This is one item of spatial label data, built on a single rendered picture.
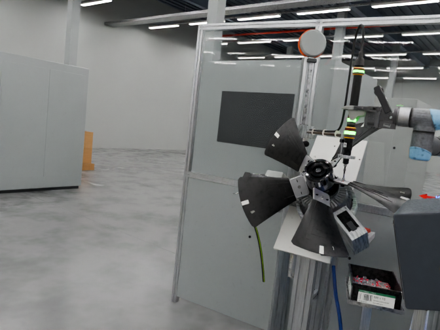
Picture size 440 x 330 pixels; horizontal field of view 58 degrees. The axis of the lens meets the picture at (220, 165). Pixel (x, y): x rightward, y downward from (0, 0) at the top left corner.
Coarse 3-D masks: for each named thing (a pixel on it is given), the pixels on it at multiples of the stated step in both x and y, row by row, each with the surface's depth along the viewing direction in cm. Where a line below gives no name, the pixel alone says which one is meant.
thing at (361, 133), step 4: (356, 124) 183; (360, 124) 181; (356, 128) 180; (360, 128) 177; (364, 128) 175; (368, 128) 173; (372, 128) 171; (376, 128) 169; (356, 132) 177; (360, 132) 174; (364, 132) 172; (368, 132) 170; (372, 132) 168; (356, 136) 173; (360, 136) 171; (364, 136) 169; (356, 140) 171; (360, 140) 168; (340, 144) 182; (356, 144) 168; (336, 152) 180; (336, 156) 173
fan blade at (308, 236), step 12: (312, 204) 159; (324, 204) 162; (312, 216) 155; (324, 216) 158; (300, 228) 152; (312, 228) 152; (324, 228) 154; (336, 228) 157; (300, 240) 149; (312, 240) 150; (324, 240) 151; (336, 240) 153; (324, 252) 148; (336, 252) 149
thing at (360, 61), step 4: (360, 52) 159; (360, 56) 159; (356, 60) 159; (360, 60) 158; (364, 60) 159; (356, 64) 159; (360, 64) 158; (344, 140) 163; (348, 140) 162; (352, 140) 162; (344, 144) 163; (348, 144) 162; (352, 144) 162; (344, 148) 163; (348, 148) 162; (344, 152) 163; (348, 152) 162; (344, 160) 163; (348, 160) 163
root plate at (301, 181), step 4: (300, 176) 170; (292, 180) 170; (296, 180) 170; (300, 180) 170; (304, 180) 170; (292, 184) 171; (296, 184) 171; (300, 184) 170; (304, 184) 170; (292, 188) 171; (296, 188) 171; (304, 188) 171; (296, 192) 171; (300, 192) 171; (304, 192) 171; (308, 192) 171; (296, 196) 171; (300, 196) 171
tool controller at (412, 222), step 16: (400, 208) 85; (416, 208) 82; (432, 208) 80; (400, 224) 78; (416, 224) 77; (432, 224) 75; (400, 240) 78; (416, 240) 77; (432, 240) 75; (400, 256) 78; (416, 256) 77; (432, 256) 75; (400, 272) 80; (416, 272) 77; (432, 272) 76; (416, 288) 77; (432, 288) 76; (416, 304) 77; (432, 304) 76
